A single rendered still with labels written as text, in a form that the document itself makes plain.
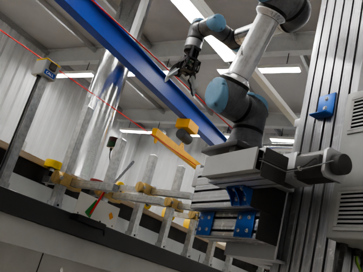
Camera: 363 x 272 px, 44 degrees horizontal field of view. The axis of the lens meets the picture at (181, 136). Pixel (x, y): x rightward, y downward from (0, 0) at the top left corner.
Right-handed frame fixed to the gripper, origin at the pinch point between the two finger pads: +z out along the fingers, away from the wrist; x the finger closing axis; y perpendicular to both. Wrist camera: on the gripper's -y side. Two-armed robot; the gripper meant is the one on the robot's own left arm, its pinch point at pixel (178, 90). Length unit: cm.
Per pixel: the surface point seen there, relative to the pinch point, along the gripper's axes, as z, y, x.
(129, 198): 48, -21, 1
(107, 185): 50, -1, -17
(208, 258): 57, -72, 83
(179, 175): 21, -51, 38
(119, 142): 23.2, -30.3, -7.9
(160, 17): -368, -515, 160
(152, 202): 48.2, -8.5, 6.7
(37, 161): 43, -38, -39
